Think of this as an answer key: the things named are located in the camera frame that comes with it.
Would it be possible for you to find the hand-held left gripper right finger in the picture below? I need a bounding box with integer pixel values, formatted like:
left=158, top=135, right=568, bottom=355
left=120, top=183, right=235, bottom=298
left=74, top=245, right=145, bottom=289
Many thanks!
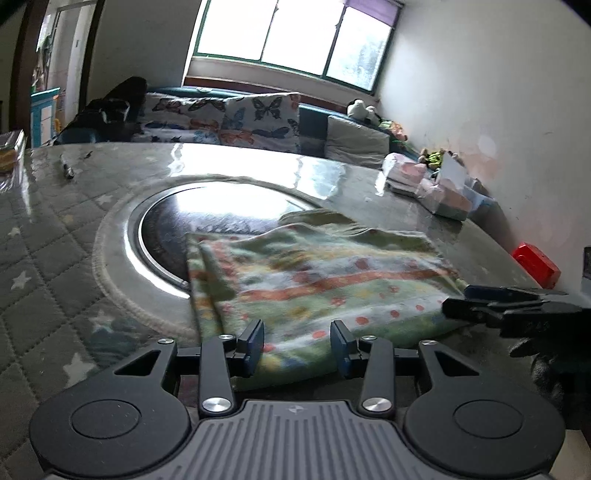
left=330, top=320, right=481, bottom=418

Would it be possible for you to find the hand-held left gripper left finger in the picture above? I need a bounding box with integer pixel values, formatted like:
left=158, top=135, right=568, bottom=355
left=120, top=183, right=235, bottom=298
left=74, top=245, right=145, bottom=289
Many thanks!
left=113, top=319, right=265, bottom=418

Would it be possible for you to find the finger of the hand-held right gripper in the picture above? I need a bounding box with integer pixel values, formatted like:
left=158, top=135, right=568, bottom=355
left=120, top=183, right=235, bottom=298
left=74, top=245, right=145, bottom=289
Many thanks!
left=442, top=298, right=543, bottom=326
left=464, top=285, right=568, bottom=301

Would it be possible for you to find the pastel patterned baby garment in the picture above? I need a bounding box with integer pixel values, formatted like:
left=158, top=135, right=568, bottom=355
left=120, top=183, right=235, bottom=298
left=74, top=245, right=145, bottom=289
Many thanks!
left=185, top=209, right=469, bottom=391

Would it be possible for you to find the person's right hand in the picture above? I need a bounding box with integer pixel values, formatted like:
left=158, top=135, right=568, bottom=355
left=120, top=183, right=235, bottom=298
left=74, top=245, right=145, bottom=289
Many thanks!
left=510, top=339, right=591, bottom=416

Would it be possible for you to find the red box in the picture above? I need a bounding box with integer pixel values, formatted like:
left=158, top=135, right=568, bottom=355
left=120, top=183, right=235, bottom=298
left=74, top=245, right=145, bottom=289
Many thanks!
left=511, top=242, right=562, bottom=289

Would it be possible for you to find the clear box with white card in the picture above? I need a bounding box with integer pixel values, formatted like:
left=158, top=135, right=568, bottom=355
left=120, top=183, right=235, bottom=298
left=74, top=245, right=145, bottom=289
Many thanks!
left=436, top=152, right=496, bottom=209

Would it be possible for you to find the black round cooktop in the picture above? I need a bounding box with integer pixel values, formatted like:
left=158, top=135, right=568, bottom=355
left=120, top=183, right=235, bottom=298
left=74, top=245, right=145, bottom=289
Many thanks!
left=127, top=181, right=324, bottom=289

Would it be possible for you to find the pink and green plush toy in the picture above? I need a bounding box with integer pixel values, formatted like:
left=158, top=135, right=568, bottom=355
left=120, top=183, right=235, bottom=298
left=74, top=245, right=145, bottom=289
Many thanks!
left=379, top=119, right=410, bottom=142

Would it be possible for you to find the grey cushion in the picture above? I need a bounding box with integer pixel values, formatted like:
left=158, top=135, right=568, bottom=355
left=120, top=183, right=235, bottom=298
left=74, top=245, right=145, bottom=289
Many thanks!
left=324, top=115, right=391, bottom=169

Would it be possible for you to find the black and white plush toy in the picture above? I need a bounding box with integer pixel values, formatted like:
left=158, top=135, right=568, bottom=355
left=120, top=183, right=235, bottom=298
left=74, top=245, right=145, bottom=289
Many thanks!
left=347, top=99, right=380, bottom=126

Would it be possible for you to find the grey quilted star table cover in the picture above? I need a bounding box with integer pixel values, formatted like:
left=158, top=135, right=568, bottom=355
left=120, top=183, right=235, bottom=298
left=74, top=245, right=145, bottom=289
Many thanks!
left=0, top=141, right=555, bottom=416

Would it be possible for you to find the teal sofa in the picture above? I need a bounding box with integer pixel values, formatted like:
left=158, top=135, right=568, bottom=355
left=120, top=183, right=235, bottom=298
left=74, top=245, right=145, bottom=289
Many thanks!
left=60, top=85, right=416, bottom=169

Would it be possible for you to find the large butterfly print cushion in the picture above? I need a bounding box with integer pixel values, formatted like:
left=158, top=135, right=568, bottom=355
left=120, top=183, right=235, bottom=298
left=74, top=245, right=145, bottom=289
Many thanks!
left=219, top=92, right=302, bottom=154

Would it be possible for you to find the dark clothing pile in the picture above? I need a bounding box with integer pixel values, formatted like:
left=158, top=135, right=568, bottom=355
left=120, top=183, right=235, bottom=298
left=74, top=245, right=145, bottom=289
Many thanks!
left=59, top=76, right=149, bottom=145

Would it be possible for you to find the purple window blind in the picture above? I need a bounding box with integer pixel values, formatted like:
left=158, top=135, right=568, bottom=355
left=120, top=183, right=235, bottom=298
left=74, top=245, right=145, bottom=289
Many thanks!
left=345, top=0, right=403, bottom=28

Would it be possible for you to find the clear box with yellow contents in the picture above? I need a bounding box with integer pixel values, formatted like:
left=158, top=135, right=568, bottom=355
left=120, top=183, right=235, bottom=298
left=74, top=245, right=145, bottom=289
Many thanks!
left=0, top=130, right=27, bottom=174

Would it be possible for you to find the blue cabinet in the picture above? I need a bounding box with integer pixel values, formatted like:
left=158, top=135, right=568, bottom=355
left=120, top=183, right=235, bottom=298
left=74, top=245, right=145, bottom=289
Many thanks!
left=30, top=87, right=64, bottom=149

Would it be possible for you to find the green framed window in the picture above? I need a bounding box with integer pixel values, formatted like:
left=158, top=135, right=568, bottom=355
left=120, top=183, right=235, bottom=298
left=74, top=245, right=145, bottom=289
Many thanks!
left=191, top=0, right=403, bottom=94

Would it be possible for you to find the brown door frame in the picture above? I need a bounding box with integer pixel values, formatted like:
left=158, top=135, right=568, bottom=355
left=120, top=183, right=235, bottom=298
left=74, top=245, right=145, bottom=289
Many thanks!
left=8, top=0, right=108, bottom=139

